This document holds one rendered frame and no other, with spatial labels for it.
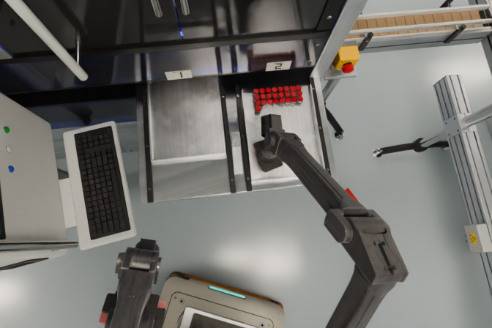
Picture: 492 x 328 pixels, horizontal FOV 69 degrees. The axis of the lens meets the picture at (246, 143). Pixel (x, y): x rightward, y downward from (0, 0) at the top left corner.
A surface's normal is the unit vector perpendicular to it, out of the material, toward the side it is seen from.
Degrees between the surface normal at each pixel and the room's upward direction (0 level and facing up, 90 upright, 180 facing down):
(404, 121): 0
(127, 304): 41
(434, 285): 0
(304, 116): 0
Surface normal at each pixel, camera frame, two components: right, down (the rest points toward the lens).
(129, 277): 0.25, -0.79
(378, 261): 0.35, -0.62
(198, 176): 0.04, -0.25
